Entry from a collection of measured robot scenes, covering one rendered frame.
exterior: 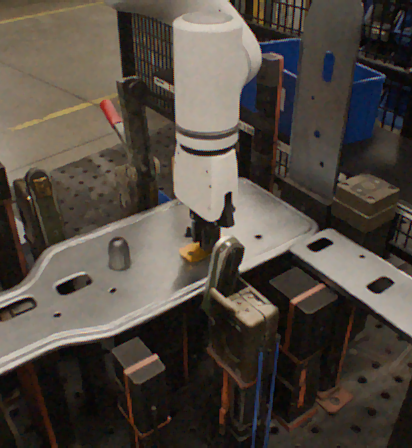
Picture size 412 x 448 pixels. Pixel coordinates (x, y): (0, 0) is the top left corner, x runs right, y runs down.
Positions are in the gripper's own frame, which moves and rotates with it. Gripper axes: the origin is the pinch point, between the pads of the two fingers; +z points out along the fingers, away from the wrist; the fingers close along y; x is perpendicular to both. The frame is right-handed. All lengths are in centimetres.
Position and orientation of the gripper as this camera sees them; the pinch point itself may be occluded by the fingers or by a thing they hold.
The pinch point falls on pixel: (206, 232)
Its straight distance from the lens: 80.3
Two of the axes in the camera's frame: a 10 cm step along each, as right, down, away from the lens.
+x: 8.0, -3.4, 4.8
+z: -0.1, 8.1, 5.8
